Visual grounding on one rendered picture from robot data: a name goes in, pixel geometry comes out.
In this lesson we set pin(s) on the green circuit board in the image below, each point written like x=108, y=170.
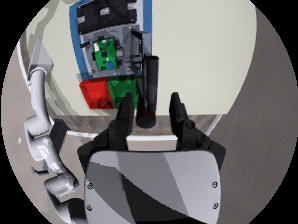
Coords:
x=105, y=54

